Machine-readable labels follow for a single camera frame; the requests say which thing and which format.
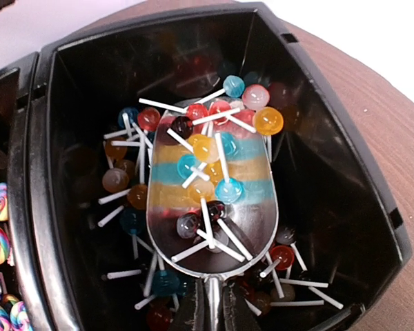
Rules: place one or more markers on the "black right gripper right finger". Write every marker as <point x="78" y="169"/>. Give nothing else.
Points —
<point x="237" y="314"/>

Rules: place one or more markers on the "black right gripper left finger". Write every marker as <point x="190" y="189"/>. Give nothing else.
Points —
<point x="192" y="313"/>

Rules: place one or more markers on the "silver metal scoop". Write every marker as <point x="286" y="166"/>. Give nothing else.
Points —
<point x="212" y="209"/>

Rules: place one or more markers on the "black three-compartment candy tray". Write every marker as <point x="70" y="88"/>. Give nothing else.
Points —
<point x="56" y="104"/>

